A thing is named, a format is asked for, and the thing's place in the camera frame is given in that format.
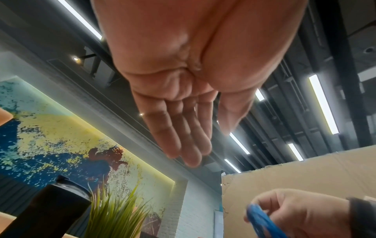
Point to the person's right hand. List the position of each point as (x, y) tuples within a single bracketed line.
[(311, 213)]

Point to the green potted plant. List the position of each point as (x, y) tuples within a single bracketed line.
[(114, 216)]

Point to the brown cardboard sheet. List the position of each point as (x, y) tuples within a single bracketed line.
[(308, 172)]

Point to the colourful abstract wall painting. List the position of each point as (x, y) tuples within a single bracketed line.
[(58, 130)]

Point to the black cylinder pot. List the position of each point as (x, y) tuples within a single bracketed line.
[(50, 209)]

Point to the black right wristband with marker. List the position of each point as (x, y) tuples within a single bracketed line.
[(364, 218)]

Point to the long ceiling light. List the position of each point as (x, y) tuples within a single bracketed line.
[(239, 143), (323, 104), (232, 166), (259, 94), (295, 152), (82, 21)]

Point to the person's left hand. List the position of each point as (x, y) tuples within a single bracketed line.
[(182, 46)]

